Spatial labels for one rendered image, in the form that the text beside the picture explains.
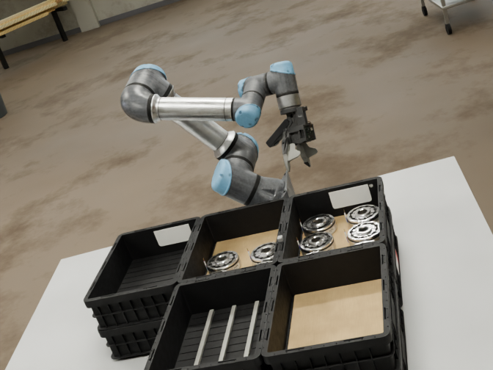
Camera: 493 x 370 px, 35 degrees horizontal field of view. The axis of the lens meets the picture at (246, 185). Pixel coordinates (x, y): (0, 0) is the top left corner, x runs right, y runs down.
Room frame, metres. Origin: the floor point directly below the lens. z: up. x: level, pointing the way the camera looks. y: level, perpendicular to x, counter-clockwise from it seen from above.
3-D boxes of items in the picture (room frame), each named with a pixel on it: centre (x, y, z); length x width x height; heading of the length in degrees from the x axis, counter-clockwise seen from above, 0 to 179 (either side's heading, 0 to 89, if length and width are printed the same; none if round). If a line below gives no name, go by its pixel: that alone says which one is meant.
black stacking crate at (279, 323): (1.63, -0.10, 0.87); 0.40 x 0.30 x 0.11; 164
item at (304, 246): (2.04, -0.14, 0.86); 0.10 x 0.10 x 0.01
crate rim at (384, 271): (1.63, -0.10, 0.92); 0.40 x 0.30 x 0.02; 164
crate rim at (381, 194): (2.02, -0.21, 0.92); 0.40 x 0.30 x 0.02; 164
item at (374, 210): (2.10, -0.31, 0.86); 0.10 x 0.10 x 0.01
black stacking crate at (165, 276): (2.18, 0.37, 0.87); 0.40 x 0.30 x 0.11; 164
